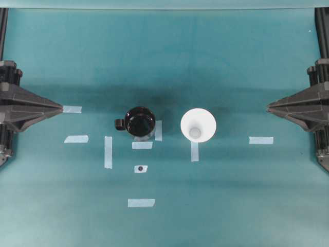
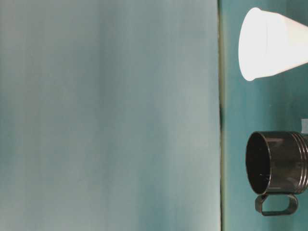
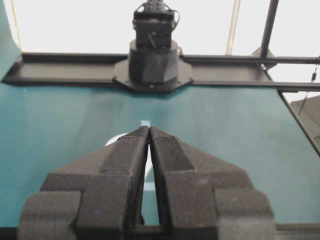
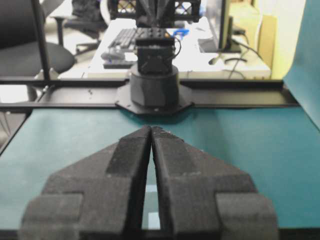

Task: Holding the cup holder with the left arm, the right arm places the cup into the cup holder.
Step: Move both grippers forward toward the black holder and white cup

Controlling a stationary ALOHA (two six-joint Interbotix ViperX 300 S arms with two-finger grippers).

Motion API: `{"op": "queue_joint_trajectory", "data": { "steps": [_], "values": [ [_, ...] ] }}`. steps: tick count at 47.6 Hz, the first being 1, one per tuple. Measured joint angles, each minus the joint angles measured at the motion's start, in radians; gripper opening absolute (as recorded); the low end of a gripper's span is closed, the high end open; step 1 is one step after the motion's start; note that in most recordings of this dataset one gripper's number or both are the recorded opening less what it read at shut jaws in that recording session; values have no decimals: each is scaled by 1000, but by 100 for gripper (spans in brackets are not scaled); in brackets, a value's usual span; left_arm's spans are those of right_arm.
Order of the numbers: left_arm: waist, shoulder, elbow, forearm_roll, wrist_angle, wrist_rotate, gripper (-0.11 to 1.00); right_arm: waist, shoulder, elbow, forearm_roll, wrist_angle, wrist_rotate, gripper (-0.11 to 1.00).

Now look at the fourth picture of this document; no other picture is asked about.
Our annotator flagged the black computer monitor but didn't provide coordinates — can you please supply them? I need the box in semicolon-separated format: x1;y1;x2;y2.
206;0;241;54

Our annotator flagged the black office chair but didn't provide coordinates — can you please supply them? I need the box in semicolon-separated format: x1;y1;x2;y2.
53;0;109;56
0;0;75;77

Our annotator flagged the black computer keyboard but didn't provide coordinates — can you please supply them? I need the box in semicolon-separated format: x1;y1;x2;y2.
108;28;140;52

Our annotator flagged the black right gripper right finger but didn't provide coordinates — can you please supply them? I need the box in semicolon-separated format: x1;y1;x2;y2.
151;127;278;240

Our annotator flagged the black metal table rail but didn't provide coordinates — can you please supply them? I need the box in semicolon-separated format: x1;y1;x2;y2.
0;78;298;114

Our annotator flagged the white desk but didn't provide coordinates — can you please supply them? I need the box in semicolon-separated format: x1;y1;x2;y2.
84;17;271;80

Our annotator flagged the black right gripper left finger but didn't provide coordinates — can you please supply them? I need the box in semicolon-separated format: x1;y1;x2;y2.
19;126;151;240

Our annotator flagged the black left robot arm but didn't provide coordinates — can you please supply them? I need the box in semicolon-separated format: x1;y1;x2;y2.
107;0;201;115

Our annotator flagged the blue tape strip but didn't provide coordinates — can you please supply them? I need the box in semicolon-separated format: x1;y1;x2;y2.
147;212;161;230

